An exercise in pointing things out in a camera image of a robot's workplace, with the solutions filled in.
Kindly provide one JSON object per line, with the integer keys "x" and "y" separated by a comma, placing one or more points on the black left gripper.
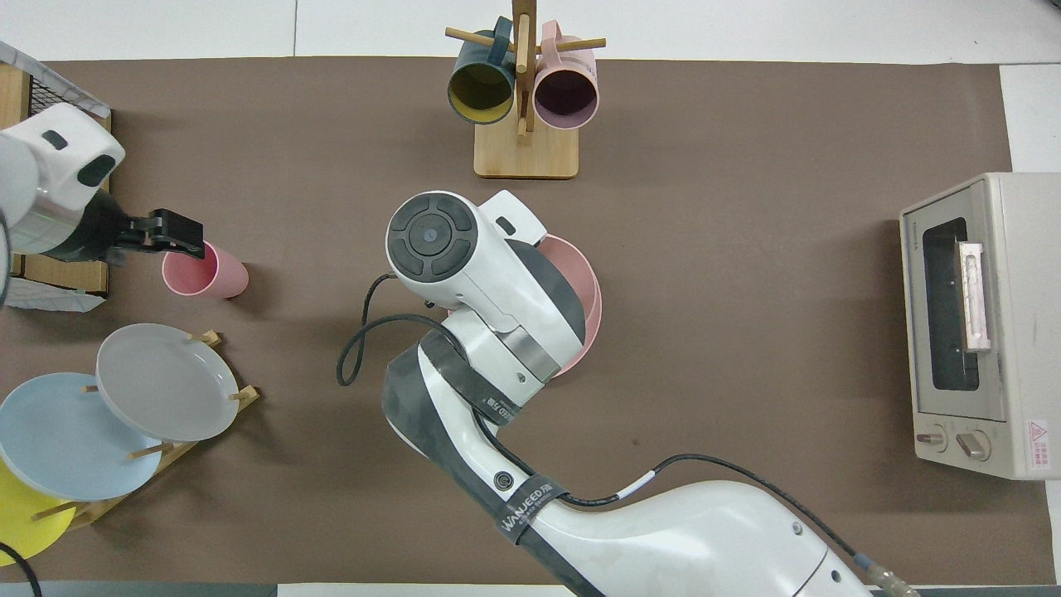
{"x": 99, "y": 232}

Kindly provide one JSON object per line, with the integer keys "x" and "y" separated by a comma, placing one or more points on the pink cup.
{"x": 199, "y": 278}

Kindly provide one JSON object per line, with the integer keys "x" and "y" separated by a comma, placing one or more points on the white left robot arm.
{"x": 46, "y": 174}

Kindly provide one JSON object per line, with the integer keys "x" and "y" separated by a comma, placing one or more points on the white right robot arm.
{"x": 704, "y": 539}

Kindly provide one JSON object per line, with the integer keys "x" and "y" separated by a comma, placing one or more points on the gray plate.
{"x": 166, "y": 381}

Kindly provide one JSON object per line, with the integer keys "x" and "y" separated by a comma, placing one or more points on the wooden plate rack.
{"x": 248, "y": 395}

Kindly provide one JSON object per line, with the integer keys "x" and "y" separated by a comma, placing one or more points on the light blue plate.
{"x": 66, "y": 439}

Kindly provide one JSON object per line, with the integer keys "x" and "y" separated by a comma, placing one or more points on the yellow plate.
{"x": 21, "y": 522}

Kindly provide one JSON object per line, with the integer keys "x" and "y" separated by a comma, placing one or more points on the dark teal mug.
{"x": 479, "y": 89}

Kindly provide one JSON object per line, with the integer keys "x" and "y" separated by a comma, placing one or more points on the wooden mug tree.
{"x": 526, "y": 157}

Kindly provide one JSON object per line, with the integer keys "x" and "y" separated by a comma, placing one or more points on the pink mug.
{"x": 565, "y": 98}

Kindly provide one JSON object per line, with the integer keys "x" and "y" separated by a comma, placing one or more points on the pink speckled plate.
{"x": 591, "y": 340}

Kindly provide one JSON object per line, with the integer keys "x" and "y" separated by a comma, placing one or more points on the brown table mat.
{"x": 746, "y": 207}

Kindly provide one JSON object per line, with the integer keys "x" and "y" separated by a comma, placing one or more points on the beige toaster oven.
{"x": 945, "y": 414}

